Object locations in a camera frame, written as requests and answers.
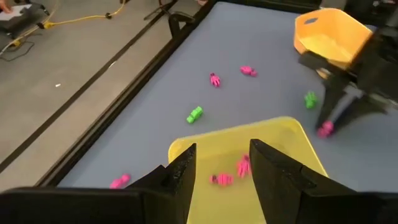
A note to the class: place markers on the orange plastic bin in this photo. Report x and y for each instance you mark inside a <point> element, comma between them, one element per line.
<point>329,46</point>

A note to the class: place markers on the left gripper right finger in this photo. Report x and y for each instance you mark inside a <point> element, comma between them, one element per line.
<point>280,186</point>

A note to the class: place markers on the person's shoe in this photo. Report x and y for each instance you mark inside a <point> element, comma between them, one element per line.
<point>202,2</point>

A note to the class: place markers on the white paper sheet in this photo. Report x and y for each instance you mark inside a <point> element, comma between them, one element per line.
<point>17,13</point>

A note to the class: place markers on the black floor stand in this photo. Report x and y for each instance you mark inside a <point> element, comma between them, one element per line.
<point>158,11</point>

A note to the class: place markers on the person's hand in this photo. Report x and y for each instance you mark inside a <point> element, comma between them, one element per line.
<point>4,6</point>

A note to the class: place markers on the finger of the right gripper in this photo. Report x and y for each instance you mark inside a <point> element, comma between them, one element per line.
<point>363,109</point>
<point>332,96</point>

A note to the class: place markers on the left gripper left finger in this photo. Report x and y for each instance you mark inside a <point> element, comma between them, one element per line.
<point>174,186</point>

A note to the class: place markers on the green skeleton figure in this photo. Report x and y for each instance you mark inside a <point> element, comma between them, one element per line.
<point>311,99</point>
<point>195,114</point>

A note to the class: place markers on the black aluminium table frame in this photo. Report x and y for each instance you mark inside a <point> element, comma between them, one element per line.
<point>122,99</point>

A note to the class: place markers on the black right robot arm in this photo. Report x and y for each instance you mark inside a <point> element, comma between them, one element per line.
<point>385,12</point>

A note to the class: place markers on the grey case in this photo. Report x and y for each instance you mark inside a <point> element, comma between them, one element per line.
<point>37,15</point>

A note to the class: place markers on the yellow plastic tray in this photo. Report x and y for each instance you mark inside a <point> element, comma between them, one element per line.
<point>280,133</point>

